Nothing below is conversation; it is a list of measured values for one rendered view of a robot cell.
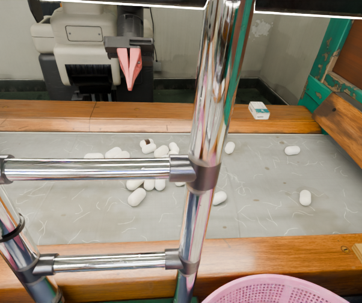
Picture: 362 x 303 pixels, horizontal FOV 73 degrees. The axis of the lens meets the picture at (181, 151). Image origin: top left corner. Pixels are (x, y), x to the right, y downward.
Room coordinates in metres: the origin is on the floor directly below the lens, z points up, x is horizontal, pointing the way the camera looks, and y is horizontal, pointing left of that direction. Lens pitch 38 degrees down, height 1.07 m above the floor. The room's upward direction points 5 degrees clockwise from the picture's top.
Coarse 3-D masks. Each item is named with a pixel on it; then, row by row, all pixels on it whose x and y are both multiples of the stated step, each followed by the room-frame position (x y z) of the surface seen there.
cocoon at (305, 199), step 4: (300, 192) 0.32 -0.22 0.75; (304, 192) 0.32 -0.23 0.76; (308, 192) 0.32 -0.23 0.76; (300, 196) 0.31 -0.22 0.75; (304, 196) 0.31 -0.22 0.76; (308, 196) 0.31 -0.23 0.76; (300, 200) 0.30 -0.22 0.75; (304, 200) 0.30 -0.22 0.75; (308, 200) 0.30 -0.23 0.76; (304, 204) 0.30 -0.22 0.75; (308, 204) 0.30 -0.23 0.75
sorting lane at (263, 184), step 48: (0, 144) 0.40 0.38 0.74; (48, 144) 0.42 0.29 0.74; (96, 144) 0.43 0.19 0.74; (240, 144) 0.47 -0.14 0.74; (288, 144) 0.49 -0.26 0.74; (48, 192) 0.28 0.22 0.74; (96, 192) 0.29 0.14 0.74; (240, 192) 0.32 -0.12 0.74; (288, 192) 0.33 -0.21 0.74; (336, 192) 0.34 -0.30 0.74; (48, 240) 0.19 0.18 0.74; (96, 240) 0.20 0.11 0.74; (144, 240) 0.21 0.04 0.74
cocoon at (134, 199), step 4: (140, 188) 0.29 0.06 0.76; (136, 192) 0.28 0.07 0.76; (140, 192) 0.28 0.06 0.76; (144, 192) 0.29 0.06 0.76; (132, 196) 0.27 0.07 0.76; (136, 196) 0.27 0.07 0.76; (140, 196) 0.28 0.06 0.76; (144, 196) 0.28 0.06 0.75; (128, 200) 0.27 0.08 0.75; (132, 200) 0.27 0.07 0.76; (136, 200) 0.27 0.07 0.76; (140, 200) 0.27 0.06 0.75; (132, 204) 0.26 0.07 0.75; (136, 204) 0.26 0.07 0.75
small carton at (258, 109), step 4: (252, 104) 0.60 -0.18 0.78; (256, 104) 0.60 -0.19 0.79; (260, 104) 0.60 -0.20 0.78; (248, 108) 0.61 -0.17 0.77; (252, 108) 0.59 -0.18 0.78; (256, 108) 0.58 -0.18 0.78; (260, 108) 0.58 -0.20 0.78; (264, 108) 0.58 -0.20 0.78; (252, 112) 0.58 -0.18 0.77; (256, 112) 0.56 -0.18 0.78; (260, 112) 0.56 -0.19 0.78; (264, 112) 0.56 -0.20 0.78; (268, 112) 0.56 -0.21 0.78; (256, 116) 0.55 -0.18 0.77; (260, 116) 0.56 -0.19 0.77; (264, 116) 0.56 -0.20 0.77; (268, 116) 0.56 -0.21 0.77
